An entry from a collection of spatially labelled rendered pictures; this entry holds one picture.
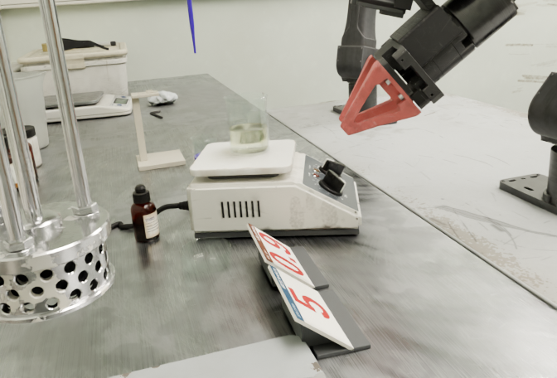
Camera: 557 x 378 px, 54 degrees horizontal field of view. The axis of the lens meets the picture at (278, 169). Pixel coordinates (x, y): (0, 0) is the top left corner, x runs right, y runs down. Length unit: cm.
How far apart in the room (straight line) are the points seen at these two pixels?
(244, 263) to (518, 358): 28
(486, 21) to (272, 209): 30
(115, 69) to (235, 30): 60
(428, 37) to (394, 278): 24
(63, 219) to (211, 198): 36
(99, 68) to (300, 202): 118
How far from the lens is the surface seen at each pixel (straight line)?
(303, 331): 45
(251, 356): 44
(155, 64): 211
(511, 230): 68
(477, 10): 58
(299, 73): 223
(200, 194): 63
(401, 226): 67
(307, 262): 58
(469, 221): 69
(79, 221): 28
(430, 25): 56
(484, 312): 52
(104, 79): 172
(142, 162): 98
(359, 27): 118
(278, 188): 62
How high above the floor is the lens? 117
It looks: 18 degrees down
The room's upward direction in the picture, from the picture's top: 4 degrees counter-clockwise
